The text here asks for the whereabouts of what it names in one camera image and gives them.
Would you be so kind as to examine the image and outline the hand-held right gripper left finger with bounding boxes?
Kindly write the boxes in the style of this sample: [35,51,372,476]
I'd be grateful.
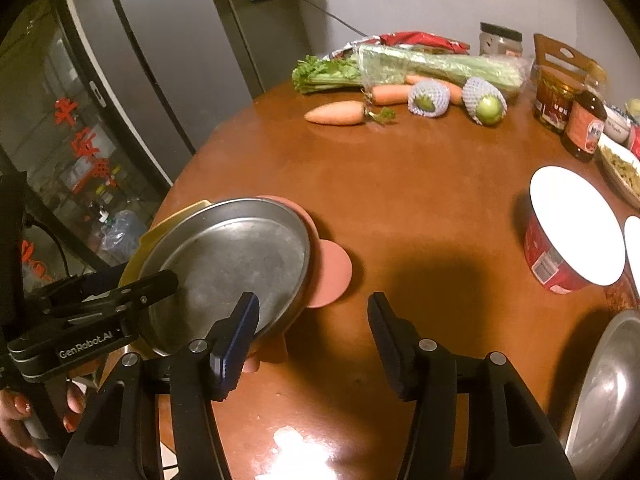
[52,291,261,480]

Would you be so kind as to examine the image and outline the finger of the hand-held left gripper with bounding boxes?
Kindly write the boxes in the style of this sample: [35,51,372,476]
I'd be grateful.
[50,269,180,333]
[35,264,128,313]

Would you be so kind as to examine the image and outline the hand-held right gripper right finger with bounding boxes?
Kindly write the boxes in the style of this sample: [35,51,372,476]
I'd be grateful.
[367,291,576,480]

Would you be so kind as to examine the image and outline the yellow shell-shaped plate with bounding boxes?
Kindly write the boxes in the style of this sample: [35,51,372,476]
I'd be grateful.
[119,200,213,361]

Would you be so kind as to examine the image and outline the steel plate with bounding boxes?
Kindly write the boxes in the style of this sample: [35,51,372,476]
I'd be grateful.
[137,197,311,358]

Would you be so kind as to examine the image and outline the pink plastic plate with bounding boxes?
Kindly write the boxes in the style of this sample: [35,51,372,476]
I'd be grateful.
[242,194,354,375]

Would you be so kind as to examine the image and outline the large steel bowl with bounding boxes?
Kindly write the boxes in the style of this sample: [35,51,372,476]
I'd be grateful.
[562,309,640,480]

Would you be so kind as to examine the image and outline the red paper bowl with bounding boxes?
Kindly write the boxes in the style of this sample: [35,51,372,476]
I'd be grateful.
[524,165,627,294]
[623,215,640,281]

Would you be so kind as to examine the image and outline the person's left hand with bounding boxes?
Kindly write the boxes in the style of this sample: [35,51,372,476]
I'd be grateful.
[0,382,87,461]

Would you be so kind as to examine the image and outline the clear plastic water bottle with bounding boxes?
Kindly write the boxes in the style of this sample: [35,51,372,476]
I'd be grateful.
[100,210,141,263]

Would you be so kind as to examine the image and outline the glass door with red stickers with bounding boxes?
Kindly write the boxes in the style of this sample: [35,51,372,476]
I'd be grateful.
[0,0,166,301]

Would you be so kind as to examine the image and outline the grey refrigerator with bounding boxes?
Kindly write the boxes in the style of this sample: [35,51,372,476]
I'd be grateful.
[60,0,311,186]

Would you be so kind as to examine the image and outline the carrot with green top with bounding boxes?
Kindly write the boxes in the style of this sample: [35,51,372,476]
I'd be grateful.
[304,101,396,127]

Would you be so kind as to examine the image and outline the green fruit in foam net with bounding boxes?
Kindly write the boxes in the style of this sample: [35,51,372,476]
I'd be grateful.
[407,79,451,118]
[461,76,508,126]

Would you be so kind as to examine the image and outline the celery bunch in plastic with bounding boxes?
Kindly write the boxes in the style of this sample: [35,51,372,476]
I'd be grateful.
[291,44,532,98]

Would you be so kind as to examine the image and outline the dark sauce bottle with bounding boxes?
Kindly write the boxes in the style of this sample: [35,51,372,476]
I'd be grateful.
[561,75,608,163]

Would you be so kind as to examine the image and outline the white dish with food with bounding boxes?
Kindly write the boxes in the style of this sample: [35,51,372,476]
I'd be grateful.
[596,132,640,211]

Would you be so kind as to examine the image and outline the chili sauce jar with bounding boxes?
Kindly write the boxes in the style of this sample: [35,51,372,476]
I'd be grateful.
[532,67,581,133]

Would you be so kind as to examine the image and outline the red snack packet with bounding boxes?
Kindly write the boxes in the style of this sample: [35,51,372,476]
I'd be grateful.
[320,31,472,61]

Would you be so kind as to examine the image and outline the white ceramic bowl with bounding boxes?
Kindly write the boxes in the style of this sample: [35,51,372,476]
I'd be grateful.
[602,102,633,143]

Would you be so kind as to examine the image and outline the glass jar with black lid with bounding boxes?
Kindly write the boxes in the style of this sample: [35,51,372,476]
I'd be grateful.
[479,22,524,58]

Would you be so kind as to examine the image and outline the wooden chair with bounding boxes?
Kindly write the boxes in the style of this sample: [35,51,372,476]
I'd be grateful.
[532,32,608,86]

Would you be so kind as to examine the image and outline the black cable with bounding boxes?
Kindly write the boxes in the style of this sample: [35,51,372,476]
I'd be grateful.
[27,215,68,281]

